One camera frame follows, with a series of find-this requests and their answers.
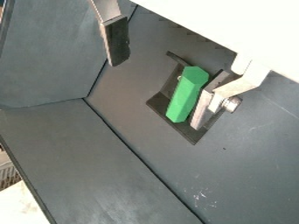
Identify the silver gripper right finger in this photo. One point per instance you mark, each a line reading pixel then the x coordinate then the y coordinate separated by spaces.
pixel 221 93

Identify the black curved cradle stand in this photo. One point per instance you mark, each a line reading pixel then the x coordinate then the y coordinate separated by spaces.
pixel 159 101

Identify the green hexagonal prism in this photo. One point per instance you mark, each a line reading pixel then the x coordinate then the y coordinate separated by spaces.
pixel 192 79

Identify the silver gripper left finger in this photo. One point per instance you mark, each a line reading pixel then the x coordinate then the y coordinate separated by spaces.
pixel 114 30

